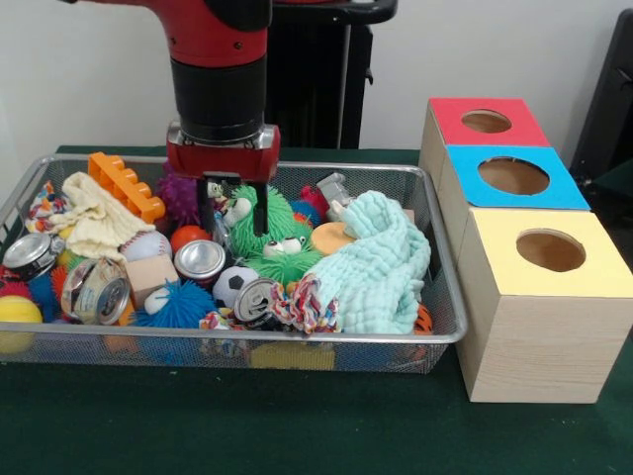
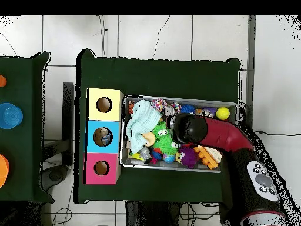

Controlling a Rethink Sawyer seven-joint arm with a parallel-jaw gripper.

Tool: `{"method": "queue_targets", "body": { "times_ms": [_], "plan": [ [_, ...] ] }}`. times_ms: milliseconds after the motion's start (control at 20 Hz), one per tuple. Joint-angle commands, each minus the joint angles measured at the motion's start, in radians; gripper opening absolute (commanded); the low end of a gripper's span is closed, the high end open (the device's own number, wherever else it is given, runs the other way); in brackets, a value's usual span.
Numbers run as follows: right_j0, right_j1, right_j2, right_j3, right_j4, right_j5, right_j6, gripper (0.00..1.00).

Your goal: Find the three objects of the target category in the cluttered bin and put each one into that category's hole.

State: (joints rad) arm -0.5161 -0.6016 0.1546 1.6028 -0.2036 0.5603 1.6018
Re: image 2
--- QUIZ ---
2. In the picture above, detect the wooden box with three holes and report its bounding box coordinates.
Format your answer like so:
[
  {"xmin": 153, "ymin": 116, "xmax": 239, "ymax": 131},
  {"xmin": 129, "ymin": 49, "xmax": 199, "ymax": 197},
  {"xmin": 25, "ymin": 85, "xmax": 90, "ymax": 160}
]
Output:
[{"xmin": 83, "ymin": 88, "xmax": 125, "ymax": 185}]

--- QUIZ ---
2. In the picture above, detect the mint green cloth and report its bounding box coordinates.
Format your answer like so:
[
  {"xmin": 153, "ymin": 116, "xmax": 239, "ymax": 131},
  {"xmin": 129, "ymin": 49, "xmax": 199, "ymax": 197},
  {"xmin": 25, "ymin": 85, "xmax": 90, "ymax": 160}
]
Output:
[{"xmin": 126, "ymin": 99, "xmax": 163, "ymax": 154}]

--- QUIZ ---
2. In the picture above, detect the green fuzzy toy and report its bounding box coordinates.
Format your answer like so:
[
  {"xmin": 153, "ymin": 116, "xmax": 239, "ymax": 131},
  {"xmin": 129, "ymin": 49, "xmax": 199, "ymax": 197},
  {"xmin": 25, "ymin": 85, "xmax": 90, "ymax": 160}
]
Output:
[{"xmin": 153, "ymin": 134, "xmax": 179, "ymax": 156}]

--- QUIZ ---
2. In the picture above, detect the blue fuzzy toy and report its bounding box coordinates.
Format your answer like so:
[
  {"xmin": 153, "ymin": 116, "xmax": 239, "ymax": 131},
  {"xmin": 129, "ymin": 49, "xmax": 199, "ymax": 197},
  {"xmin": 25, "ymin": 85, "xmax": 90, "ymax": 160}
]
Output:
[{"xmin": 180, "ymin": 104, "xmax": 196, "ymax": 114}]

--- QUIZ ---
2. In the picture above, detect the dark green table cloth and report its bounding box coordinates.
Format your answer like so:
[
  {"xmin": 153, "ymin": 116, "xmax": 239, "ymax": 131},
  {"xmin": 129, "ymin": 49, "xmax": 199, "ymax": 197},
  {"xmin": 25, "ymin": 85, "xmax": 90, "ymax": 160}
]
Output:
[
  {"xmin": 0, "ymin": 51, "xmax": 55, "ymax": 204},
  {"xmin": 75, "ymin": 49, "xmax": 242, "ymax": 209}
]

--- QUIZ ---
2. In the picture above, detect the purple spiky toy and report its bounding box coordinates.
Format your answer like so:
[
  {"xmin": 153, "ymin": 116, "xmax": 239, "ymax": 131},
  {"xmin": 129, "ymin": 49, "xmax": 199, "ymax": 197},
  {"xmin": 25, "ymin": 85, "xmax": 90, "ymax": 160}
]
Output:
[{"xmin": 178, "ymin": 147, "xmax": 198, "ymax": 169}]

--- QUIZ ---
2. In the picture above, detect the orange toy building block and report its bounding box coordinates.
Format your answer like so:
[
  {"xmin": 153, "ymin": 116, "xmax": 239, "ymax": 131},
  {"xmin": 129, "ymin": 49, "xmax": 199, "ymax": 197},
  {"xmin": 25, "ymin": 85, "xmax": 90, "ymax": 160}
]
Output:
[{"xmin": 193, "ymin": 145, "xmax": 219, "ymax": 170}]

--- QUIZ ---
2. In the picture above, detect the cream knitted cloth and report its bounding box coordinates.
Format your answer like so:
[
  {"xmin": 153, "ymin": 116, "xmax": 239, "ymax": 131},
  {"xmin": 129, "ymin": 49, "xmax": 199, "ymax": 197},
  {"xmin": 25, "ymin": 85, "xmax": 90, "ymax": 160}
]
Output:
[{"xmin": 204, "ymin": 145, "xmax": 223, "ymax": 164}]

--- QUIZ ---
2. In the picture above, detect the yellow ball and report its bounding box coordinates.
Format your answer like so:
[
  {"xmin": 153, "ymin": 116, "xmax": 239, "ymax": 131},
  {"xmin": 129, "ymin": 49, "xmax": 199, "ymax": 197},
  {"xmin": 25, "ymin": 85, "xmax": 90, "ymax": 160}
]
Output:
[{"xmin": 216, "ymin": 107, "xmax": 230, "ymax": 121}]

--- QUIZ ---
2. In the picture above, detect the black flat panel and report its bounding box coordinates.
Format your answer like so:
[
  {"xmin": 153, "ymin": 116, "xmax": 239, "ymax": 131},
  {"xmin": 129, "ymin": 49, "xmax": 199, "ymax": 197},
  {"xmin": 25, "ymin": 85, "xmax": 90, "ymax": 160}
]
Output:
[{"xmin": 62, "ymin": 82, "xmax": 75, "ymax": 167}]

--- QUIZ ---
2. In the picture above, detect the blue plastic cup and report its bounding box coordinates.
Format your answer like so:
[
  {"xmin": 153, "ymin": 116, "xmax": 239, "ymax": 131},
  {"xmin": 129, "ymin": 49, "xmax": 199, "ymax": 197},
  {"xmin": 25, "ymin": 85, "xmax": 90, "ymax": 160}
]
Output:
[{"xmin": 0, "ymin": 102, "xmax": 24, "ymax": 130}]

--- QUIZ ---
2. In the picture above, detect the shallow wire mesh bin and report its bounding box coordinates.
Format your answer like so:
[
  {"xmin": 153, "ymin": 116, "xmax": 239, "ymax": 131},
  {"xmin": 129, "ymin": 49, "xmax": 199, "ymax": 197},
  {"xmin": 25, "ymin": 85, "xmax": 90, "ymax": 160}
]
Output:
[{"xmin": 119, "ymin": 94, "xmax": 238, "ymax": 174}]

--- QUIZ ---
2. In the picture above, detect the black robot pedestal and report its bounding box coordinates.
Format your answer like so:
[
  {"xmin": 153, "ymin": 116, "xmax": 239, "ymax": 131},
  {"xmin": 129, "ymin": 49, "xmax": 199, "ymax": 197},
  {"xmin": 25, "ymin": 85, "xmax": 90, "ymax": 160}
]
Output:
[{"xmin": 125, "ymin": 201, "xmax": 182, "ymax": 226}]

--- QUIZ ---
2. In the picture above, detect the black cable bundle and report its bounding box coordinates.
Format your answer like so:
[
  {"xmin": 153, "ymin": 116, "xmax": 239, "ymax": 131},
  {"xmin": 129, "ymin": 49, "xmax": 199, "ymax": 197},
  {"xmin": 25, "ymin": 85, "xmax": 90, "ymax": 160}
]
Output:
[{"xmin": 179, "ymin": 202, "xmax": 220, "ymax": 223}]

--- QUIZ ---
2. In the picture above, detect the black power cable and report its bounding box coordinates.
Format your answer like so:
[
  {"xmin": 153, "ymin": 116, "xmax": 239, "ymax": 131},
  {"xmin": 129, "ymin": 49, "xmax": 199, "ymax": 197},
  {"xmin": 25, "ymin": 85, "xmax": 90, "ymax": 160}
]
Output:
[{"xmin": 255, "ymin": 130, "xmax": 301, "ymax": 137}]

